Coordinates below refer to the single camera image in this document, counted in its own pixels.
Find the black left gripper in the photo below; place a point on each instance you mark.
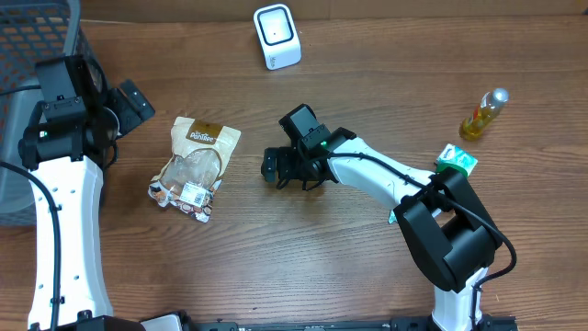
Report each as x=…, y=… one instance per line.
x=131, y=117

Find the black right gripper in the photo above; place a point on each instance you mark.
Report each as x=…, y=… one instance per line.
x=283, y=165

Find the beige brown snack packet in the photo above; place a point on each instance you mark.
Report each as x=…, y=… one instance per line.
x=201, y=152

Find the green lid jar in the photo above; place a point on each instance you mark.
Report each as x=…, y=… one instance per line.
x=449, y=169

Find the teal Kleenex tissue pack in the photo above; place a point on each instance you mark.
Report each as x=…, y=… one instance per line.
x=455, y=157

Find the silver capped amber bottle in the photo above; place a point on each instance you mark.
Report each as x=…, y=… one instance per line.
x=491, y=105

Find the teal snack packet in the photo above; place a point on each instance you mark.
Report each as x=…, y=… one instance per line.
x=392, y=218

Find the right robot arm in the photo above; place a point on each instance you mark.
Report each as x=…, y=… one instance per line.
x=450, y=235

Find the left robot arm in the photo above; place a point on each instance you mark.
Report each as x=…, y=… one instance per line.
x=68, y=144

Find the white barcode scanner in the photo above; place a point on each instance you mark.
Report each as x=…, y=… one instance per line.
x=278, y=36

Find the grey plastic shopping basket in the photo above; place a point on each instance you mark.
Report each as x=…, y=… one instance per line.
x=32, y=31

